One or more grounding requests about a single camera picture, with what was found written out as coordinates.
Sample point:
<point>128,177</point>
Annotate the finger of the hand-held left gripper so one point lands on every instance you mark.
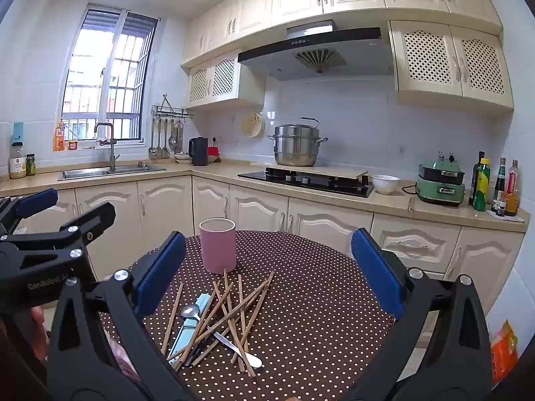
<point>96,217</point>
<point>37,202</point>

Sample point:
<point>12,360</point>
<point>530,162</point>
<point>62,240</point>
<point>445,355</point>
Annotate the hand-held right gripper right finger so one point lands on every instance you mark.
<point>376,271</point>

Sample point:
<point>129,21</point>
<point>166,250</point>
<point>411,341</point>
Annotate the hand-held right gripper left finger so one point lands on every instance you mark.
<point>161,275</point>

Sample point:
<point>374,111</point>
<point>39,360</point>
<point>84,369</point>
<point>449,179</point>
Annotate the metal spoon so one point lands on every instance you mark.
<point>190,310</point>

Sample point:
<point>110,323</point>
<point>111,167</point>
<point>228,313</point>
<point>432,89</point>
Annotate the pile of wooden chopsticks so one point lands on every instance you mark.
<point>173,319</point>

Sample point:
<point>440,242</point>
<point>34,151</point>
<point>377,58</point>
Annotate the pink utensil holder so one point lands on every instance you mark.
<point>217,250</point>

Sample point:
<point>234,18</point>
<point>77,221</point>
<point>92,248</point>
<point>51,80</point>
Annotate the person's left hand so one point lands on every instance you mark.
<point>39,334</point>

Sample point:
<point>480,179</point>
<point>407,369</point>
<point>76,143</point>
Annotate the small green jar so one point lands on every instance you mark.
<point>31,166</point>

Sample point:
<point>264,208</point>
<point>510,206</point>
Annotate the glass jar beige contents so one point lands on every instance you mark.
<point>17,163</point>

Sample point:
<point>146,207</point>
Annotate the stainless steel sink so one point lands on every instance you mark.
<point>83,173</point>

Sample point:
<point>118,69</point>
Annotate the cream lower cabinets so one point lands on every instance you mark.
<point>167,209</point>

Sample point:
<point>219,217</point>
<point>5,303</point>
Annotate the small red jar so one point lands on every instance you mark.
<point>73,145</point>

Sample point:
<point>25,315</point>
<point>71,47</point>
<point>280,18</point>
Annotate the orange liquid bottle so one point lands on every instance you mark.
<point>59,138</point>

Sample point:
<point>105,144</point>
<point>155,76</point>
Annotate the brown polka dot tablecloth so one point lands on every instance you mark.
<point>313,300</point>

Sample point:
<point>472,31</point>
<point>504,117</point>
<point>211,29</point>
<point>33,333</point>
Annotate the metal cooking utensil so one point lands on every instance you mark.
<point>154,152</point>
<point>166,152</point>
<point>173,138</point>

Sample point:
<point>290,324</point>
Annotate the white bowl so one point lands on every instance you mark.
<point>385,183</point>

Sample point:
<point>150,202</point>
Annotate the green electric cooker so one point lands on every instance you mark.
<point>441,192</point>

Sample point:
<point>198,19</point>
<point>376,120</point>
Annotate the white dishes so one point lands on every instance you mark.
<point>183,158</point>

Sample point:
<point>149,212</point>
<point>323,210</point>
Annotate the black electric kettle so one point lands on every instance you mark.
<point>199,152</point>

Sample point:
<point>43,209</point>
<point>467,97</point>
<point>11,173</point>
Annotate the small red container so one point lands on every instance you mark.
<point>214,153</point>

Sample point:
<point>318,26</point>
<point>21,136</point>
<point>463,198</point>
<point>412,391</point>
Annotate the dark glass bottle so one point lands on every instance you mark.
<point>474,175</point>

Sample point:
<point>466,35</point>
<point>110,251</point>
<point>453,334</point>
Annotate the barred kitchen window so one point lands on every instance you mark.
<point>83,71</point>

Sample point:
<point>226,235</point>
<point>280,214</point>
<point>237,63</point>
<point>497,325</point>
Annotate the black glass cooktop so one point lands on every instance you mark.
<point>259,175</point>

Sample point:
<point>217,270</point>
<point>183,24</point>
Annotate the stainless steel steamer pot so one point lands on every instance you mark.
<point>296,146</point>

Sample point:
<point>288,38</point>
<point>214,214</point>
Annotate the dark sauce bottle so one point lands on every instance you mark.
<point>499,188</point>

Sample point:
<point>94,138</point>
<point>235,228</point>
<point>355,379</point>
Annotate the orange plastic bag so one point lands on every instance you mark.
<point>503,351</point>

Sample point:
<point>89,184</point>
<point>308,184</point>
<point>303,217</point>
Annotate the clear bottle red cap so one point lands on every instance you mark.
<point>513,200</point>

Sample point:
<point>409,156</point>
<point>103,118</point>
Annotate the round cream perforated tray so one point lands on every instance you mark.
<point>253,124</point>

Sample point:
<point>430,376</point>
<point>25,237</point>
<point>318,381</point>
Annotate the grey range hood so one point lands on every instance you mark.
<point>334,46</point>

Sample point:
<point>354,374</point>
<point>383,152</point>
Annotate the light blue wall holder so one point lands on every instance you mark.
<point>18,131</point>

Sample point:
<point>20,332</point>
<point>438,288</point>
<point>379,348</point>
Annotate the metal wall utensil rack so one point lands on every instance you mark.
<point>171,112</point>

